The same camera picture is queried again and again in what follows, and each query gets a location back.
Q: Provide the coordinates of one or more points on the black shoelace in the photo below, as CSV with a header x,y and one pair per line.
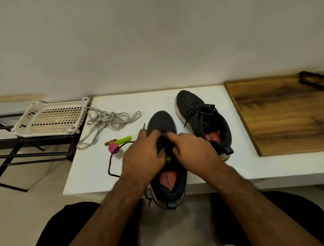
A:
x,y
200,110
109,165

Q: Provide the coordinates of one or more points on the black metal rack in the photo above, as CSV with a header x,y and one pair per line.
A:
x,y
30,143

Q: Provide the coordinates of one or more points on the pink capped white bottle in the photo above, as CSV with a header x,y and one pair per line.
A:
x,y
113,148

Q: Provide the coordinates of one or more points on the person's left forearm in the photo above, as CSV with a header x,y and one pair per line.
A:
x,y
106,215

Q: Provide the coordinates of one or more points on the wooden board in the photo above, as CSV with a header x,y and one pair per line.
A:
x,y
283,114

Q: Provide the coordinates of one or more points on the white perforated plastic tray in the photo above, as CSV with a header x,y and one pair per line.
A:
x,y
48,117

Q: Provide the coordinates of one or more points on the dark sneaker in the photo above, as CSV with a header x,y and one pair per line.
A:
x,y
187,99
162,119

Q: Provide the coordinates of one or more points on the person's left hand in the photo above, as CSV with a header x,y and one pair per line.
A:
x,y
141,159

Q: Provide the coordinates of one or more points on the green marker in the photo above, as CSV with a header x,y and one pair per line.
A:
x,y
123,140

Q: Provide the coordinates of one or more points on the grey shoelaces bundle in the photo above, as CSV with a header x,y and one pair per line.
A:
x,y
104,120

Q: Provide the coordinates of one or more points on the person's right forearm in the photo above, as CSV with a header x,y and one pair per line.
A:
x,y
268,213

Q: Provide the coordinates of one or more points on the person's right hand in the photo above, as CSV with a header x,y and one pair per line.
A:
x,y
200,157

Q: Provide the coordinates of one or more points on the small red stick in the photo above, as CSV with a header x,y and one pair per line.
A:
x,y
110,142

